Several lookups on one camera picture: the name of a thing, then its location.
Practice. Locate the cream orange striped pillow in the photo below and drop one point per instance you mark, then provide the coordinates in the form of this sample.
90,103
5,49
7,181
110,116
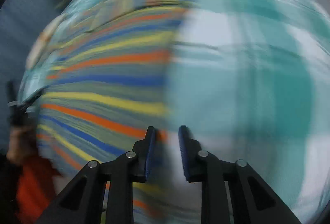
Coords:
42,41

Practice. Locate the orange fleece clothing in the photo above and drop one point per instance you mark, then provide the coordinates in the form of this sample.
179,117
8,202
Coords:
35,189

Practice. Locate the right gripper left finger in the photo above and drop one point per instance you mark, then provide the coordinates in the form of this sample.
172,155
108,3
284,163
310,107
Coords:
104,187

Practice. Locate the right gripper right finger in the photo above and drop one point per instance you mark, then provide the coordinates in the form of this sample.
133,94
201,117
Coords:
231,192

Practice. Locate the person's left hand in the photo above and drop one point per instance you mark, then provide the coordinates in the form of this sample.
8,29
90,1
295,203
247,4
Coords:
22,143

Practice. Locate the blue curtain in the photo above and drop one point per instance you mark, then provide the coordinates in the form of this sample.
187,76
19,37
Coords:
21,23

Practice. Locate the teal plaid bed cover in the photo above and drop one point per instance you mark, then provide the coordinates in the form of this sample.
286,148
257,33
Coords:
250,79

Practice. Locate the striped knit sweater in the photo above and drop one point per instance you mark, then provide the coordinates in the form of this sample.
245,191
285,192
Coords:
107,86

